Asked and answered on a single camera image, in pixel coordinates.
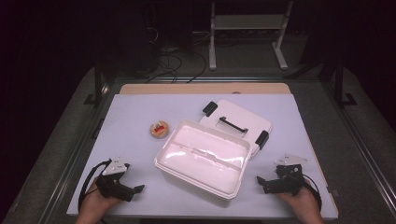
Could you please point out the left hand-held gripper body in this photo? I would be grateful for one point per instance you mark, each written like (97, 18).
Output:
(113, 186)

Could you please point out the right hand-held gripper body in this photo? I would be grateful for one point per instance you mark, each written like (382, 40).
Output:
(288, 180)

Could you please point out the round wooden disc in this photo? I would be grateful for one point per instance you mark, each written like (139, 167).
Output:
(159, 129)

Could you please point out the white plastic storage box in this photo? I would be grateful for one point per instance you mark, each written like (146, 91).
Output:
(202, 161)

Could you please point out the person's right hand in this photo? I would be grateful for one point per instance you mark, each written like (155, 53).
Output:
(300, 200)

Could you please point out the person's left hand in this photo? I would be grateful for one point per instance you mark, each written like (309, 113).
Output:
(96, 203)

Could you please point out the white metal stand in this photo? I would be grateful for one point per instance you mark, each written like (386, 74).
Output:
(249, 22)

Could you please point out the aluminium frame rail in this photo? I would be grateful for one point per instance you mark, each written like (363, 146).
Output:
(71, 161)
(367, 155)

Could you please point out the black upright post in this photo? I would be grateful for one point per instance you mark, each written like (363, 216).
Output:
(340, 84)
(98, 84)

